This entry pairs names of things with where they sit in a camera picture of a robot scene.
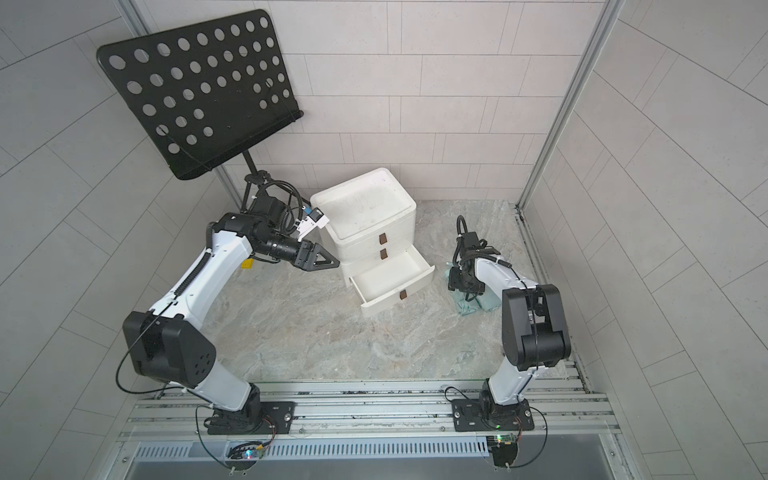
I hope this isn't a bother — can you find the aluminium mounting rail frame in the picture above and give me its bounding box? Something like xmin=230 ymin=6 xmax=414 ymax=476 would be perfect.
xmin=101 ymin=362 xmax=641 ymax=479

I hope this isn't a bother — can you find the right circuit board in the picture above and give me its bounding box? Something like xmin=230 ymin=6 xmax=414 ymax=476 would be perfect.
xmin=486 ymin=435 xmax=519 ymax=470

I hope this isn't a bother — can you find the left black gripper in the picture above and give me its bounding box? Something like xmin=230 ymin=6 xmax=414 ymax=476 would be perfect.
xmin=257 ymin=234 xmax=339 ymax=271

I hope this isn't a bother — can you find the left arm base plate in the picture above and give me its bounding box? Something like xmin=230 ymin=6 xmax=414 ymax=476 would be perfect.
xmin=203 ymin=401 xmax=296 ymax=436

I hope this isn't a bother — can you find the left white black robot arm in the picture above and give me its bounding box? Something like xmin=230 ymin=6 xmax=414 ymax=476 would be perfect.
xmin=123 ymin=208 xmax=339 ymax=422

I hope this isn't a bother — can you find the black perforated music stand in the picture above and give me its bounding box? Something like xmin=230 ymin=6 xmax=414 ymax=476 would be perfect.
xmin=96 ymin=9 xmax=303 ymax=180

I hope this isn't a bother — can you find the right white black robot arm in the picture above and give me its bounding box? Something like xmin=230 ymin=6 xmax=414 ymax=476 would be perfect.
xmin=448 ymin=222 xmax=571 ymax=422

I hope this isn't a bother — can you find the white three-drawer cabinet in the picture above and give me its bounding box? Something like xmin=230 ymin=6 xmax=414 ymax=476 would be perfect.
xmin=310 ymin=168 xmax=435 ymax=317

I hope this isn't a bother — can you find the left circuit board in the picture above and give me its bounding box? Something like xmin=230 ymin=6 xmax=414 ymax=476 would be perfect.
xmin=225 ymin=441 xmax=270 ymax=471

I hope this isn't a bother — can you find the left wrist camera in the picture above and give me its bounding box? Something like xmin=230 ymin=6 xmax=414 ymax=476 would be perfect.
xmin=296 ymin=206 xmax=329 ymax=241

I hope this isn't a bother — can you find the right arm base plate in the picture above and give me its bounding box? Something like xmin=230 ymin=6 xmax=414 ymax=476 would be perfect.
xmin=450 ymin=398 xmax=535 ymax=432

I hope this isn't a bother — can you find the circuit board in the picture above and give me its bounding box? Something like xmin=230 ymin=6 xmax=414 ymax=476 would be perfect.
xmin=486 ymin=435 xmax=519 ymax=470
xmin=225 ymin=441 xmax=270 ymax=471

